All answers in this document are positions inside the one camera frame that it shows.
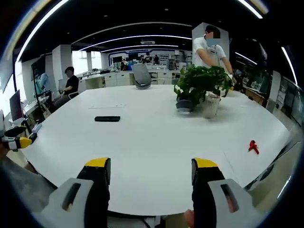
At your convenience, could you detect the white table cable hatch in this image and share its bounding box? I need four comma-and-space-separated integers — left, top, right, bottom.
88, 103, 126, 110

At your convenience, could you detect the green potted plant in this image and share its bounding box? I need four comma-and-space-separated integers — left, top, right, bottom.
173, 65, 235, 106

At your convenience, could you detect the white ribbed plant pot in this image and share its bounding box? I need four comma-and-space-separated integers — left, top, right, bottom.
203, 92, 222, 120

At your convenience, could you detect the grey office chair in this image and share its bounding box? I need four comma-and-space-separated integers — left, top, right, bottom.
131, 64, 152, 90

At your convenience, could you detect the computer monitor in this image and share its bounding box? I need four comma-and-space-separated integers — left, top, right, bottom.
9, 89, 24, 122

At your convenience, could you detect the small red object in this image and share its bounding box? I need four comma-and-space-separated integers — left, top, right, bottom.
248, 140, 260, 155

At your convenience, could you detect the person's right hand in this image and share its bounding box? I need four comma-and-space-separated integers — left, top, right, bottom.
184, 209, 195, 228

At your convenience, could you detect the black remote control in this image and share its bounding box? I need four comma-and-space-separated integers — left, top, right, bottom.
94, 116, 121, 123

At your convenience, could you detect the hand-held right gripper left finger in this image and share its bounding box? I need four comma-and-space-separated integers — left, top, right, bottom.
33, 156, 112, 228

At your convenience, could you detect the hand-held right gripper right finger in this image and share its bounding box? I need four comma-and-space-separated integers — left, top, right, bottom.
191, 157, 264, 228

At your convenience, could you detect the white cabinet counter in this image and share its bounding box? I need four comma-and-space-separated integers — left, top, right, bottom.
78, 71, 133, 92

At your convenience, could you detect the grey plant pot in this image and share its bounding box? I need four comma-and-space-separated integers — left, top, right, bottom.
175, 99, 193, 115

